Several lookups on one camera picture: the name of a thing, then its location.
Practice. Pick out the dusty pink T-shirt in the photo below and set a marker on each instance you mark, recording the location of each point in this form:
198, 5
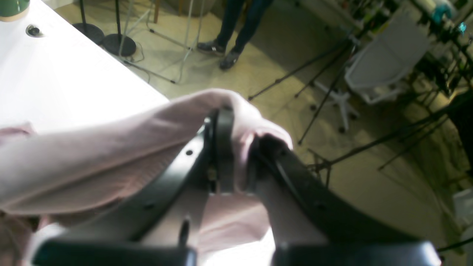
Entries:
71, 176

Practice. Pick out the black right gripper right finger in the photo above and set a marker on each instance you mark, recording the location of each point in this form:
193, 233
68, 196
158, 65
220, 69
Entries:
312, 226

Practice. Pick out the white office chair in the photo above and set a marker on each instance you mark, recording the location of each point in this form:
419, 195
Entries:
375, 72

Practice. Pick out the right metal table grommet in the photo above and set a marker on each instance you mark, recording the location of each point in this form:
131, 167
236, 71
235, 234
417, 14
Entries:
33, 31

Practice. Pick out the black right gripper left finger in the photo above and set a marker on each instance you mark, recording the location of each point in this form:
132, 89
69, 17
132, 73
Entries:
157, 226

